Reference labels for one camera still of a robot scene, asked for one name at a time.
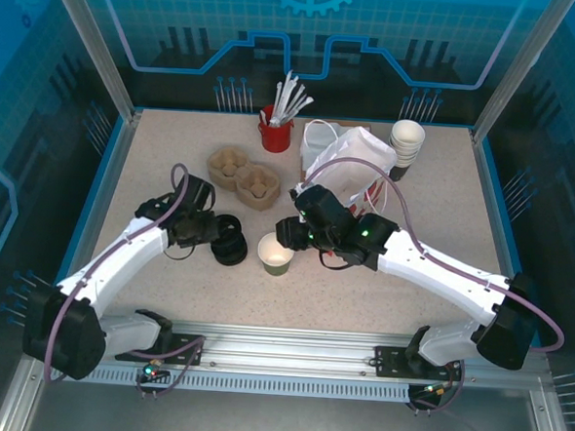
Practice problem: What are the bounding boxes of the slotted white cable duct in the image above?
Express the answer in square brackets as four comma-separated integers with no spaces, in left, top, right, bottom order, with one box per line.
[42,361,454,408]

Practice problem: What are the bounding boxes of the green paper coffee cup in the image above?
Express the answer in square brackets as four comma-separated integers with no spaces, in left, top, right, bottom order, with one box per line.
[255,231,296,278]

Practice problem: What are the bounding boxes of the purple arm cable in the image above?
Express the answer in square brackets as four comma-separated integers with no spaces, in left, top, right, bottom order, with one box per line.
[291,153,575,355]
[41,155,218,403]

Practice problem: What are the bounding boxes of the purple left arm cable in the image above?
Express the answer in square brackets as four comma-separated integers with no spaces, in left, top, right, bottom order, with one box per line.
[41,155,218,403]

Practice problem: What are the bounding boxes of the small connector with lights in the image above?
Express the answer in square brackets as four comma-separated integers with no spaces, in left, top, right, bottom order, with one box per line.
[420,382,454,403]
[137,360,171,385]

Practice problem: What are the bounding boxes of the aluminium frame post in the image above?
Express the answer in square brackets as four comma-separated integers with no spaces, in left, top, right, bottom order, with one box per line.
[35,0,150,123]
[470,0,575,150]

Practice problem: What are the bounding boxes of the red mug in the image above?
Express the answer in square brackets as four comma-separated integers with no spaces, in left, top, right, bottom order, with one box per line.
[255,103,296,154]

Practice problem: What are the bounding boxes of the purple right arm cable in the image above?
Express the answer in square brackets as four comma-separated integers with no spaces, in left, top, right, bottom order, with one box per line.
[291,153,575,355]

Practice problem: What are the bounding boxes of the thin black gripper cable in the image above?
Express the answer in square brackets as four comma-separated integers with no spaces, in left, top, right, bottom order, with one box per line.
[162,244,195,262]
[317,249,361,273]

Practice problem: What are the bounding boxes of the white wrapped straw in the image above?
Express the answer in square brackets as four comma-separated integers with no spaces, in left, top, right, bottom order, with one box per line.
[277,73,301,127]
[272,81,284,126]
[280,82,308,128]
[274,68,294,127]
[282,95,316,128]

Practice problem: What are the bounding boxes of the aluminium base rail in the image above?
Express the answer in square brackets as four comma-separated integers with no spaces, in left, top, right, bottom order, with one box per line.
[32,310,554,389]

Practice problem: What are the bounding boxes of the red and white paper bag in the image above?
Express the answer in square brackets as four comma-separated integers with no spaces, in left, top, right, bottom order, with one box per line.
[299,123,403,221]

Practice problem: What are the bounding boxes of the flat white paper bag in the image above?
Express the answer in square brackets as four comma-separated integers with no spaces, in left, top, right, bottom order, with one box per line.
[298,118,353,179]

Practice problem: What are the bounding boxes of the brown pulp cup carrier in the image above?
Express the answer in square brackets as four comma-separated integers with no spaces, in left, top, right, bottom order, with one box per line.
[206,144,283,206]
[204,151,284,213]

